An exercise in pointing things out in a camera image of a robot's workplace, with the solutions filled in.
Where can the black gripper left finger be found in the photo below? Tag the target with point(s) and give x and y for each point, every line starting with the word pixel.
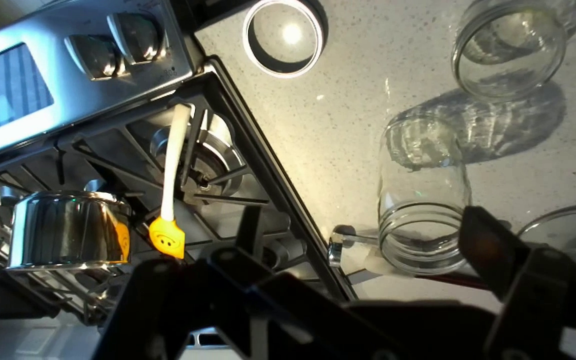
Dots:
pixel 220 307

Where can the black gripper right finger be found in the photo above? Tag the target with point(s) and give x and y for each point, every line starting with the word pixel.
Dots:
pixel 548 313

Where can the glass pot lid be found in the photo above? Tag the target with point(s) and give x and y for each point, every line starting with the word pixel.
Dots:
pixel 568 223

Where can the black cast iron grate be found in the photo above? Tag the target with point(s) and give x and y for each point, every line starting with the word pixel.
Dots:
pixel 270 183

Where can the round gas burner head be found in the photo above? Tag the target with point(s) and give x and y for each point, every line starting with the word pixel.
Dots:
pixel 208 163

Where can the wooden spoon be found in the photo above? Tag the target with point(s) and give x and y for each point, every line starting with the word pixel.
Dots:
pixel 172 153

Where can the shiny steel saucepan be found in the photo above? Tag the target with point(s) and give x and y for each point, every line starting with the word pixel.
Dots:
pixel 69 230

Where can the tall clear glass jar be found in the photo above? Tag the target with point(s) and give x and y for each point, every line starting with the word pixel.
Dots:
pixel 425 172

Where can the silver stove knob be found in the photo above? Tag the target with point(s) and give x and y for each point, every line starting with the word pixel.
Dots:
pixel 99 56
pixel 139 36

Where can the black range display panel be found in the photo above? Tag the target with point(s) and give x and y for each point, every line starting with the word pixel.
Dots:
pixel 9 87

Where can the stainless steel gas range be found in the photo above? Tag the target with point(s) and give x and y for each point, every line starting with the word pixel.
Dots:
pixel 61 26

